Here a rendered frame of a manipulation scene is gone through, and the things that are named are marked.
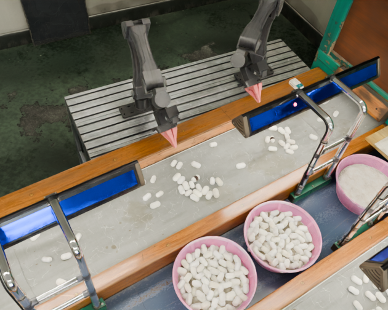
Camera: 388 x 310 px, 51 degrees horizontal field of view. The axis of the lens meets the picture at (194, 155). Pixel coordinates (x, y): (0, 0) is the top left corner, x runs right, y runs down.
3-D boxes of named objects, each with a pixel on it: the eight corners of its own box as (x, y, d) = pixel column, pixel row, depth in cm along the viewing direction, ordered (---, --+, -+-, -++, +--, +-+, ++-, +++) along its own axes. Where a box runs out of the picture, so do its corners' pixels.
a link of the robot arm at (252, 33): (257, 45, 154) (286, -13, 163) (236, 37, 156) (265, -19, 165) (255, 63, 165) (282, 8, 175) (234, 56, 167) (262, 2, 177)
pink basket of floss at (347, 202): (325, 213, 154) (334, 200, 147) (329, 160, 171) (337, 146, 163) (396, 232, 152) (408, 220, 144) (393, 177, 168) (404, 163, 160)
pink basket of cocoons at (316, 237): (225, 251, 142) (228, 239, 134) (263, 201, 156) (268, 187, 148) (291, 298, 133) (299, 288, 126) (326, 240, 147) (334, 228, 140)
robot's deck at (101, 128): (64, 103, 186) (63, 96, 183) (279, 44, 225) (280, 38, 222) (138, 274, 139) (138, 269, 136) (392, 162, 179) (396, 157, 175)
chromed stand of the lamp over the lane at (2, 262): (24, 289, 129) (-26, 222, 94) (83, 259, 136) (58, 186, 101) (45, 344, 119) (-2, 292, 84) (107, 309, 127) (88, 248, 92)
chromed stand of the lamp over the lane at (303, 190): (262, 169, 165) (290, 88, 130) (298, 151, 173) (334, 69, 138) (292, 204, 156) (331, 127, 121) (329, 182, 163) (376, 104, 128)
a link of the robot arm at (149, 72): (167, 83, 146) (146, 7, 150) (143, 88, 144) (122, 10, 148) (162, 95, 158) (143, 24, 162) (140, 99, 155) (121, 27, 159)
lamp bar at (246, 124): (230, 123, 130) (233, 107, 124) (363, 65, 153) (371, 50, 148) (245, 139, 126) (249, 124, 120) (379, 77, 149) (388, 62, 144)
